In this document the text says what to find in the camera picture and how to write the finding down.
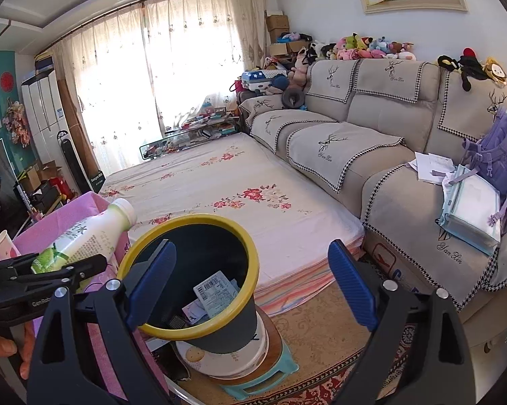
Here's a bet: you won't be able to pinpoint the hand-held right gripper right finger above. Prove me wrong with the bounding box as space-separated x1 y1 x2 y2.
327 240 478 405

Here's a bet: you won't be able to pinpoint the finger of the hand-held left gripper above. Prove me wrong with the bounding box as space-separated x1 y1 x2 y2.
2 254 109 297
0 253 41 280

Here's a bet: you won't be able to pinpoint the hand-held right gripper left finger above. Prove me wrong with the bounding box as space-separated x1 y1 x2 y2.
27 240 178 405

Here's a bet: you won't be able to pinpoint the white green drink bottle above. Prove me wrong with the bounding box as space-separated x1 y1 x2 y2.
30 198 137 275

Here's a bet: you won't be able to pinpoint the white pill bottle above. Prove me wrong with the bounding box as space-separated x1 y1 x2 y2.
193 272 239 320

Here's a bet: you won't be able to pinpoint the black bin yellow rim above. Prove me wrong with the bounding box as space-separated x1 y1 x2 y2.
117 214 261 355

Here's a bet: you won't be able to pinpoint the person's left hand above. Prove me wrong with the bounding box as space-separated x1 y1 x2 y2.
0 325 36 381

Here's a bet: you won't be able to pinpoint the pink paper cup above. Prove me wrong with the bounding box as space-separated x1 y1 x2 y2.
0 230 23 262

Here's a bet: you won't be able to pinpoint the printed cardboard box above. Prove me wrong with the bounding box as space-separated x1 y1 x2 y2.
364 236 420 297

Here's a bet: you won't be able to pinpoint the pink floral tablecloth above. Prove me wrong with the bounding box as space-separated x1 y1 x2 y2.
12 192 170 405

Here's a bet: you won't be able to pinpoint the patterned rug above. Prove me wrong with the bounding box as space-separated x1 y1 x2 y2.
179 295 420 405

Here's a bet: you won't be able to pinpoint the open cardboard box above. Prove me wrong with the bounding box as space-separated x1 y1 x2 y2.
17 160 64 195

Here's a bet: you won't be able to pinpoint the round cookie tin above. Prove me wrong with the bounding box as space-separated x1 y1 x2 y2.
175 312 270 379

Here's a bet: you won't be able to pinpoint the black tower fan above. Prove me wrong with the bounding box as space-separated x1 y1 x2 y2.
57 130 106 195

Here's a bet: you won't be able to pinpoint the artificial flower bunch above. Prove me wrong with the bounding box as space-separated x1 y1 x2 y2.
3 99 31 148

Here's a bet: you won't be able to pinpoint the teal plastic stool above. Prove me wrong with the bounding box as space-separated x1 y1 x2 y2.
213 316 300 401

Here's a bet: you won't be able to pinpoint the white tall cabinet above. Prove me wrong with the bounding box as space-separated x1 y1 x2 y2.
21 69 75 170

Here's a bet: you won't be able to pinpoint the floral sheet bed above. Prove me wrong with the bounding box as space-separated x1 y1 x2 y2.
97 132 366 317

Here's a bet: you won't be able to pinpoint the light blue bag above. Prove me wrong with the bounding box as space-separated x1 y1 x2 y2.
438 164 503 256

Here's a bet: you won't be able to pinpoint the white papers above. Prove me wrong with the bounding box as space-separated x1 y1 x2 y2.
407 152 457 185

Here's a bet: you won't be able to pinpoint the cluttered glass table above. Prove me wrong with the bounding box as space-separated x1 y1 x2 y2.
139 117 242 162

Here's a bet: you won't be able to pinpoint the beige sofa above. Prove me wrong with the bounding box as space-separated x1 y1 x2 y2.
237 57 507 357

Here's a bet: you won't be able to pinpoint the dark neck pillow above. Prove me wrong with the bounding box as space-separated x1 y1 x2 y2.
281 88 307 111

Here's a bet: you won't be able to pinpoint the purple backpack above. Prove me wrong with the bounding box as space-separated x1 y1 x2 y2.
461 107 507 237

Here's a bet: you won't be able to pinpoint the cream embroidered curtains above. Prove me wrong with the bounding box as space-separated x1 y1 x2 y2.
53 0 272 177

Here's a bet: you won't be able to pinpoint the row of plush toys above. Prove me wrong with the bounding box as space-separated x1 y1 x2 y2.
287 31 418 89

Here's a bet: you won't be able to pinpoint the black red plush toy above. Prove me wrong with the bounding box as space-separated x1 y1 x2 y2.
437 47 489 92

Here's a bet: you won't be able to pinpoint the brown yellow plush toy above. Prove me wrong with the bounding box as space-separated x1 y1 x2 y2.
483 56 507 86

